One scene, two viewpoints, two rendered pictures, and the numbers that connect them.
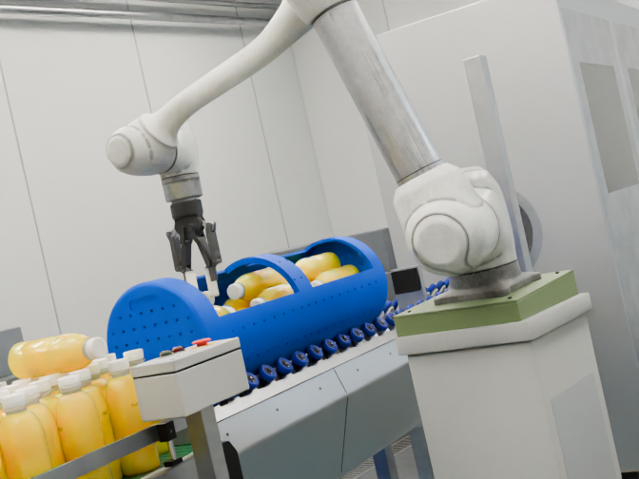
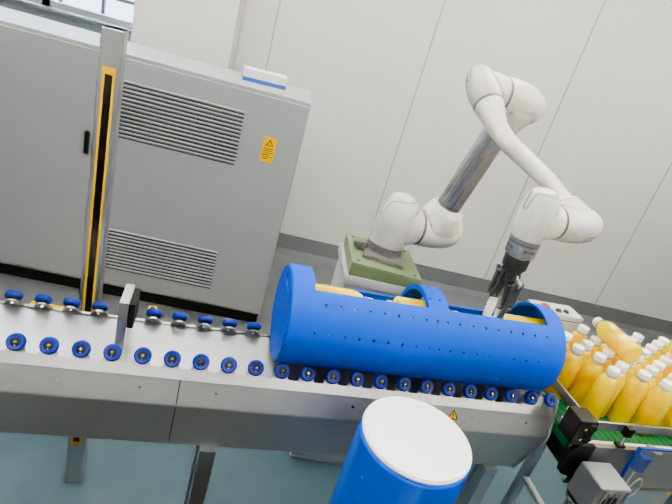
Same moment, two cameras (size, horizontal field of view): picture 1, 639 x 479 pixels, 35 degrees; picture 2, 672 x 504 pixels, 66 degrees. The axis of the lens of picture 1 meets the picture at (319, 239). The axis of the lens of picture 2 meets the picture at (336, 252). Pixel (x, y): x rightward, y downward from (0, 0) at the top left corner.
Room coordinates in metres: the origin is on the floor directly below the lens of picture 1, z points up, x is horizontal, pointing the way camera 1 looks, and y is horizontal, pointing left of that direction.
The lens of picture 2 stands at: (3.82, 0.91, 1.87)
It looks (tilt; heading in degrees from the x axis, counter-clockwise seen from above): 23 degrees down; 223
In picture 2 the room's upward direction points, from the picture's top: 17 degrees clockwise
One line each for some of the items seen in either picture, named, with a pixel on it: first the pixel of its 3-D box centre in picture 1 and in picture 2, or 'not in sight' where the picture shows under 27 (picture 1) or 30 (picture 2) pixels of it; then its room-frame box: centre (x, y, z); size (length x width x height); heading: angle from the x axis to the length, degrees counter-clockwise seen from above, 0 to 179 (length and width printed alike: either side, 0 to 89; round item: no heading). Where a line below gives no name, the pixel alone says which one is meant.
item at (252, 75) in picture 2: not in sight; (264, 78); (2.08, -1.62, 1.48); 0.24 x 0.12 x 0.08; 151
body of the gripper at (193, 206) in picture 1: (188, 220); (512, 269); (2.38, 0.29, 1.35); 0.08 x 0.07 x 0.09; 59
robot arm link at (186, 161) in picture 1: (170, 144); (540, 214); (2.37, 0.29, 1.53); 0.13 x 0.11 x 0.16; 157
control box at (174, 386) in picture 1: (191, 377); (550, 319); (1.83, 0.28, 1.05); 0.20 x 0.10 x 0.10; 149
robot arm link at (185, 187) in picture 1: (183, 189); (521, 247); (2.39, 0.29, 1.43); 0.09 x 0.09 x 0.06
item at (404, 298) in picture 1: (409, 291); (127, 317); (3.30, -0.25, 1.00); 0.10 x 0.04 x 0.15; 59
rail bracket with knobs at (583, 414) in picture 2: not in sight; (576, 425); (2.22, 0.62, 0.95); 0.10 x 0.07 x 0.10; 59
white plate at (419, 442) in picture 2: not in sight; (416, 436); (2.87, 0.45, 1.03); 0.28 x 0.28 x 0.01
